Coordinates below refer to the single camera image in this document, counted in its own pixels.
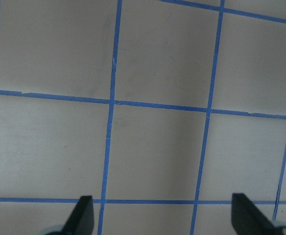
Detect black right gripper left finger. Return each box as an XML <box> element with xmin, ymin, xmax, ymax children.
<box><xmin>61</xmin><ymin>195</ymin><xmax>95</xmax><ymax>235</ymax></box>

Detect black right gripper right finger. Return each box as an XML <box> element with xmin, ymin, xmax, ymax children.
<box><xmin>232</xmin><ymin>193</ymin><xmax>276</xmax><ymax>235</ymax></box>

